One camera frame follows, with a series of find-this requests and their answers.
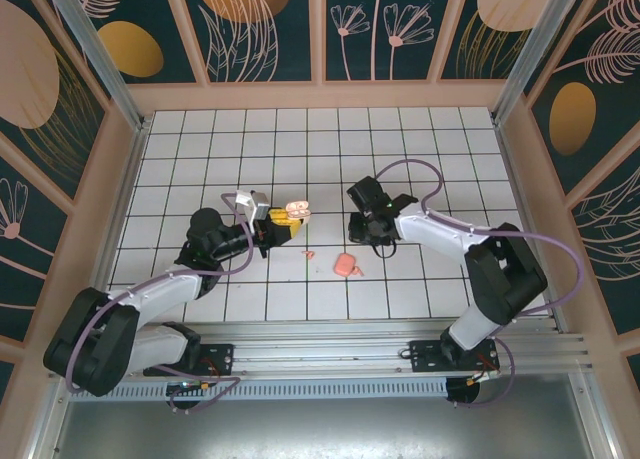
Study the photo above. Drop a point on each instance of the wall panel big peach disc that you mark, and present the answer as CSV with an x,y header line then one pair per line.
x,y
30,79

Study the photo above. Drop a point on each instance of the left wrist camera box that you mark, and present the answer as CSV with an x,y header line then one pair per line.
x,y
260,206

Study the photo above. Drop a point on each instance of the wall panel orange circle leaves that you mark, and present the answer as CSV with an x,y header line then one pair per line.
x,y
240,29

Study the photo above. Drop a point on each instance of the pink earbud charging case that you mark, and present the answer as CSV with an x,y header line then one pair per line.
x,y
344,265
298,209

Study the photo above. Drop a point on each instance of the wall panel with orange ovals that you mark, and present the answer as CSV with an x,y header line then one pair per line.
x,y
130,49

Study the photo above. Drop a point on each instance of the aluminium side rail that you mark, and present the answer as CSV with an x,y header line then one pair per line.
x,y
522,204
125,204

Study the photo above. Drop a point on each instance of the wall panel pale circle gold lines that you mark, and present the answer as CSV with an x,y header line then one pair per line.
x,y
480,39

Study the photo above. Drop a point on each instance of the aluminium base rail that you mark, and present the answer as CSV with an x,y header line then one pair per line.
x,y
325,351

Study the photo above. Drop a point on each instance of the wall panel with pink flowers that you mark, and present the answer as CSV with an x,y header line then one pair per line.
x,y
370,54

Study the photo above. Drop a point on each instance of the wall panel with fern outlines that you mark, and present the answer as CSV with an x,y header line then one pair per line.
x,y
615,249

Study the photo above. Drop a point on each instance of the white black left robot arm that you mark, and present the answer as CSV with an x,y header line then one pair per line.
x,y
165,284

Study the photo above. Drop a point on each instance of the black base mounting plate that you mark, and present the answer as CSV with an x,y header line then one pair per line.
x,y
422,356
222,359

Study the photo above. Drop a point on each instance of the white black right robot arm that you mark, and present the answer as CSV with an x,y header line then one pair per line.
x,y
430,235

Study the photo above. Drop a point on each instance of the grey metal sheet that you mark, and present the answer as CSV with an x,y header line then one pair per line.
x,y
325,429

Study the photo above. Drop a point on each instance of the wall panel orange oval fern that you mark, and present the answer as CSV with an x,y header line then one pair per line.
x,y
590,104

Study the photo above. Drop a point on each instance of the wall panel single flower outline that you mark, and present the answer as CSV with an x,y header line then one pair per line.
x,y
25,239

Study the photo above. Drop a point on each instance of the aluminium frame post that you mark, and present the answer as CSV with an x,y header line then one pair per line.
x,y
95,44
536,44

